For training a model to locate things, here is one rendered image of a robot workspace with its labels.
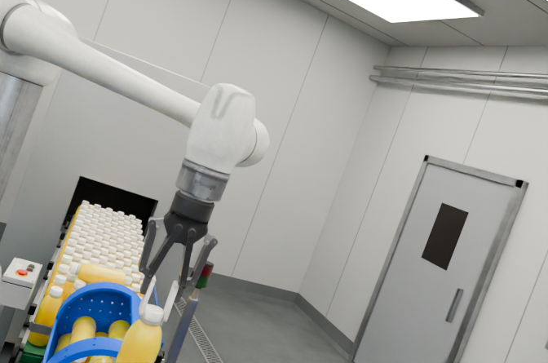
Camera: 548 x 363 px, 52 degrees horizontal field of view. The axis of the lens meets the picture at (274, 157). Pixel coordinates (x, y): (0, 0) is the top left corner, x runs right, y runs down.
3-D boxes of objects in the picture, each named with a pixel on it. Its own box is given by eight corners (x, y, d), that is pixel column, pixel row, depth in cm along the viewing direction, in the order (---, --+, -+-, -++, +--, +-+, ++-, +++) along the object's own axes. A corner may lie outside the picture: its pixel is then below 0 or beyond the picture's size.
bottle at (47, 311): (51, 346, 192) (70, 296, 191) (33, 348, 186) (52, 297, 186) (41, 336, 196) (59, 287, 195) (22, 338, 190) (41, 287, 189)
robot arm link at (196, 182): (235, 178, 99) (223, 210, 99) (226, 170, 108) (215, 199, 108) (186, 161, 97) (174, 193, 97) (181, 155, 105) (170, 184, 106)
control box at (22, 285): (-7, 303, 184) (3, 274, 184) (5, 282, 204) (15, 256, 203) (24, 311, 187) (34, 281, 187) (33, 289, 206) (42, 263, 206)
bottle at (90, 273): (127, 277, 208) (77, 265, 202) (121, 294, 209) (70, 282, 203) (127, 269, 214) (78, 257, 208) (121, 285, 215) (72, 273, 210)
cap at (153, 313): (152, 322, 101) (156, 312, 101) (137, 312, 102) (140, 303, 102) (165, 320, 104) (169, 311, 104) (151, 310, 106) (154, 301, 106)
